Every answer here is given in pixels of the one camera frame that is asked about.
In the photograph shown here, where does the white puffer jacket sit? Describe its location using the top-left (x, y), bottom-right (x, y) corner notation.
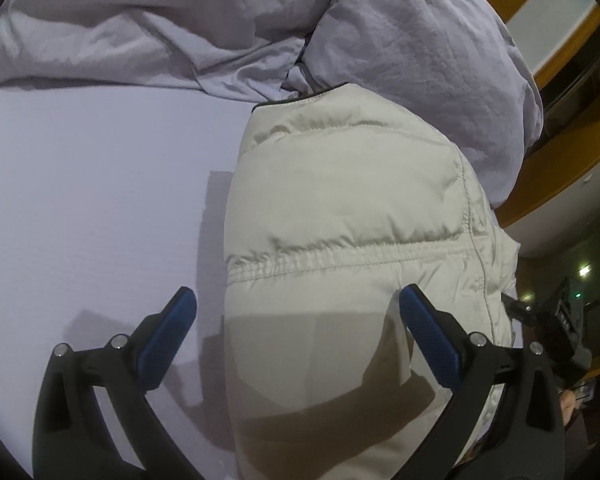
top-left (223, 84), bottom-right (519, 479)

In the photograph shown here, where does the person's right hand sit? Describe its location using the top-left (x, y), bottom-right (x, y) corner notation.
top-left (559, 389), bottom-right (578, 427)

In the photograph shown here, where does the lavender bed sheet mattress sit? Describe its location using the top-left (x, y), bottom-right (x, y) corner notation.
top-left (0, 86), bottom-right (251, 479)

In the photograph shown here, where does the right lavender pillow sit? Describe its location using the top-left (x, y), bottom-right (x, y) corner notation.
top-left (284, 0), bottom-right (543, 207)

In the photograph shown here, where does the lavender pillow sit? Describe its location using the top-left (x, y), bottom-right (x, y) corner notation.
top-left (284, 0), bottom-right (543, 207)
top-left (0, 0), bottom-right (332, 103)

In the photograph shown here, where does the left lavender pillow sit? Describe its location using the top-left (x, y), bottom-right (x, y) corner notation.
top-left (0, 0), bottom-right (332, 103)

